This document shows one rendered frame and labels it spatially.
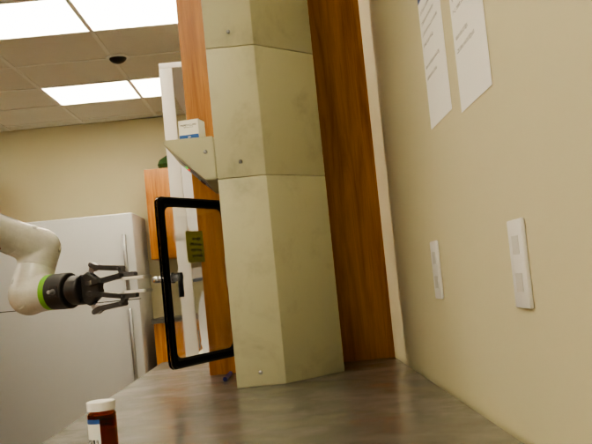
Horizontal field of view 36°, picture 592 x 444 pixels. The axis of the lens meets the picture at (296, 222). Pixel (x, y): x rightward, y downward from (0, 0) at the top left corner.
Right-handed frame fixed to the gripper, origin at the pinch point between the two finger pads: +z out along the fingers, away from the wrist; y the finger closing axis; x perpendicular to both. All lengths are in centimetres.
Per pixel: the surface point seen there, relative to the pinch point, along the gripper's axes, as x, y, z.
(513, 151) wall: -67, 12, 109
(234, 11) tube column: -3, 60, 35
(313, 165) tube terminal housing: 14, 24, 44
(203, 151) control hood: -7.8, 28.4, 27.0
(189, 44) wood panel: 23, 63, 6
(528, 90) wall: -75, 18, 114
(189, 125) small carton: -0.7, 36.2, 19.4
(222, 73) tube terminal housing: -5, 46, 32
